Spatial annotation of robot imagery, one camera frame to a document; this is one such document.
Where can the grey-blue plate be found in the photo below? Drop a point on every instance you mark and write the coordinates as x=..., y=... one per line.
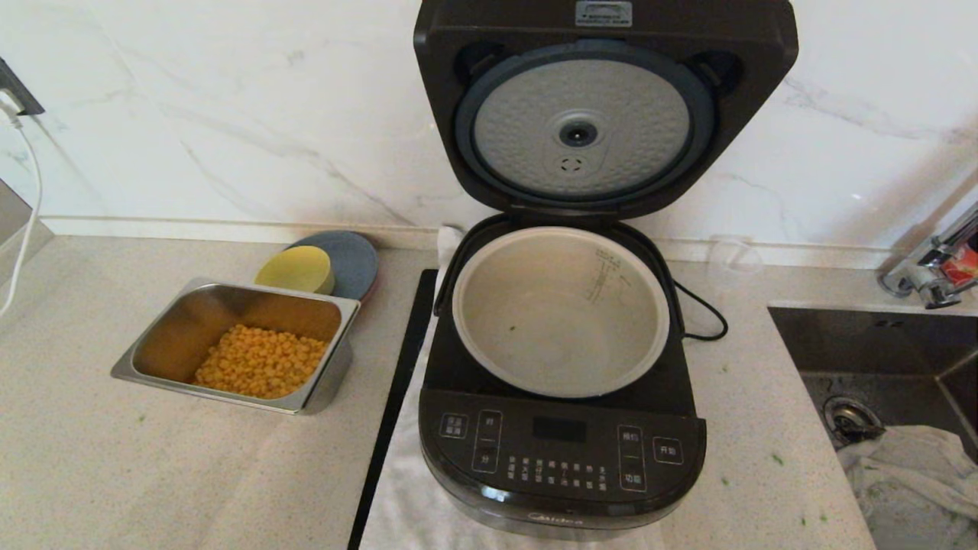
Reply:
x=355, y=263

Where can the grey inner pot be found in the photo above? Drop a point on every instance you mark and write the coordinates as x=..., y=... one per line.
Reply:
x=558, y=321

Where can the orange dish soap bottle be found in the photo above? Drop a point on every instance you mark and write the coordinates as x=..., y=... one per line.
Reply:
x=964, y=267

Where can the stainless steel tray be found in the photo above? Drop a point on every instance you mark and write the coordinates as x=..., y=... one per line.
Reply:
x=176, y=336

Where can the stainless steel sink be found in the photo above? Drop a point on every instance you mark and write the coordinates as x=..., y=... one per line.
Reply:
x=879, y=344

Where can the black rice cooker body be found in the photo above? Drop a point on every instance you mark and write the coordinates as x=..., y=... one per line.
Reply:
x=565, y=451

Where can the black rice cooker lid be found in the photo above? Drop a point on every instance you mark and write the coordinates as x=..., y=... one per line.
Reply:
x=749, y=69

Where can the chrome faucet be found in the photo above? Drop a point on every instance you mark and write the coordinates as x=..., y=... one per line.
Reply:
x=928, y=283

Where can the crumpled white cloth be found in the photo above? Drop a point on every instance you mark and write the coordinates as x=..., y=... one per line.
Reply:
x=917, y=473

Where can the metal sink drain strainer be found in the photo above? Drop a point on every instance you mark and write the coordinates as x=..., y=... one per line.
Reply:
x=844, y=416

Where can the white towel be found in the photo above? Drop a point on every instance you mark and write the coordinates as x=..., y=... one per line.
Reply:
x=405, y=504

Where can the yellow corn kernels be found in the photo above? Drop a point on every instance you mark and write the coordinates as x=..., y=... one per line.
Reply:
x=260, y=363

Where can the yellow bowl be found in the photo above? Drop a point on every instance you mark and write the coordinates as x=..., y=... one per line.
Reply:
x=294, y=269

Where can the long black strip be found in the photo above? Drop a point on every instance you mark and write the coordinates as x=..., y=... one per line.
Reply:
x=390, y=412

